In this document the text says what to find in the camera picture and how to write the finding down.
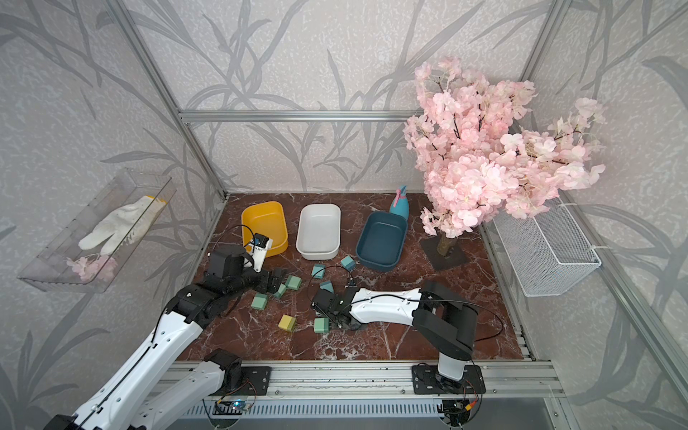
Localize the teal plug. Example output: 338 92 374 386
319 281 334 293
312 264 326 280
340 255 357 272

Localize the green plug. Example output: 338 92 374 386
285 275 303 291
313 317 330 334
273 284 288 300
251 293 268 311

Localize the yellow plug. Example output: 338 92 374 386
279 315 297 333

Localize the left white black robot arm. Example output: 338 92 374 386
46 245 287 429

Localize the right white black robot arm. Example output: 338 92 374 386
311 281 479 383

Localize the white plastic storage box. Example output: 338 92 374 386
296 204 341 261

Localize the yellow plastic storage box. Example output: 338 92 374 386
241 201 288 257

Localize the dark teal storage box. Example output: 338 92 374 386
356 211 408 272

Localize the white work glove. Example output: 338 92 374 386
78 195 168 255

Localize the teal pink spray bottle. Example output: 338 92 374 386
389 186 410 220

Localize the left circuit board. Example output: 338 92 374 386
212 400 254 417

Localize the circuit board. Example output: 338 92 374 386
437 400 478 420
212 400 254 417

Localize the small pink flower sprig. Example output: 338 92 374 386
66 255 118 282

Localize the right circuit board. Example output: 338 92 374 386
437 400 478 420

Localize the pink artificial blossom tree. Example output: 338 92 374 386
404 57 606 247

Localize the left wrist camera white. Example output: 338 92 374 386
250 233 273 273

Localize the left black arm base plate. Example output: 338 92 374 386
223 365 272 397

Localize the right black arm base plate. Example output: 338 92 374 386
411 363 486 395

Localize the clear acrylic wall shelf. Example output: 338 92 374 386
18 168 177 293

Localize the aluminium front rail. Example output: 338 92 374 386
111 359 566 402

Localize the white wire mesh basket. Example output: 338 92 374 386
494 197 601 297

